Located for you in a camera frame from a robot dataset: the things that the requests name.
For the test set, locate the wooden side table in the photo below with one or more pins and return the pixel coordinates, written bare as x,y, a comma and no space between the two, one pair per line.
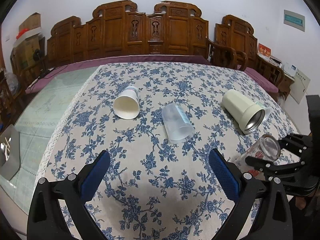
277,82

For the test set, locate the floral printed glass cup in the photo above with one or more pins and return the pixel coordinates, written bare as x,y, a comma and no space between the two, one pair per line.
266,148

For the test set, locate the carved wooden armchair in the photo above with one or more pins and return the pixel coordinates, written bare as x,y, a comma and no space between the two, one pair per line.
233,38

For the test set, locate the translucent plastic cup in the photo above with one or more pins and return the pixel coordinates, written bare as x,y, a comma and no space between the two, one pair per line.
177,125

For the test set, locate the red sign card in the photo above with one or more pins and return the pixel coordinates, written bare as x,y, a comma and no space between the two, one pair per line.
264,50

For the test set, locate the white paper cup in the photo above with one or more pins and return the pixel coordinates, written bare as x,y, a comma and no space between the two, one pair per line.
126,105

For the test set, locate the blue floral tablecloth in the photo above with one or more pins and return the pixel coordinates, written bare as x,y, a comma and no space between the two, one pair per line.
155,189

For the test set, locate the purple sofa cushion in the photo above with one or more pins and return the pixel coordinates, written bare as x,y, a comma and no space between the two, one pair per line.
38,85

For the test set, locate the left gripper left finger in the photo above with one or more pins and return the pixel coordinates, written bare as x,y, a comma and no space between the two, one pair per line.
46,220

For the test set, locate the purple armchair cushion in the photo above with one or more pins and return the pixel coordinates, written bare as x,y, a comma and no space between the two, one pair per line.
261,81

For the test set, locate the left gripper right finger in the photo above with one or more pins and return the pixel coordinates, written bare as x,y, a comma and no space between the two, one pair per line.
273,219

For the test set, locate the cream steel thermos cup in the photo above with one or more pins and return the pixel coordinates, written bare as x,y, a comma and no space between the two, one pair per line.
245,112

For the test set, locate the carved wooden sofa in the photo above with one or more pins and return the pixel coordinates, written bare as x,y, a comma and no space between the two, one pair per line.
118,29

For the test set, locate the wall electrical panel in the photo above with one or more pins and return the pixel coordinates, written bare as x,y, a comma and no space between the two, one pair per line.
294,20

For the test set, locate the cardboard box stack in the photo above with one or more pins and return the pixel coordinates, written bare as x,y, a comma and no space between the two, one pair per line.
27,42

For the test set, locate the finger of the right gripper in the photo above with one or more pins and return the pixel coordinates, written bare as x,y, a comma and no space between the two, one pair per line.
297,144
284,172

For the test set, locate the white leaning panel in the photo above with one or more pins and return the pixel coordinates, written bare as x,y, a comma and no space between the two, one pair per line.
299,87

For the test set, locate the green white yogurt cup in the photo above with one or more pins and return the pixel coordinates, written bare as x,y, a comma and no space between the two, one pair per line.
267,110

